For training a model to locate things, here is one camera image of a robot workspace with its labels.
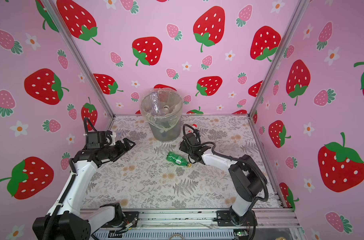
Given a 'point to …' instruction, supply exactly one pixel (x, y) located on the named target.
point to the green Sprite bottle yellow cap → (173, 157)
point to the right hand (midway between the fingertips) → (182, 144)
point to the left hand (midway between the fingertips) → (129, 146)
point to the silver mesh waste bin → (173, 135)
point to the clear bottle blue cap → (154, 96)
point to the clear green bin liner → (161, 107)
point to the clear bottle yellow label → (165, 109)
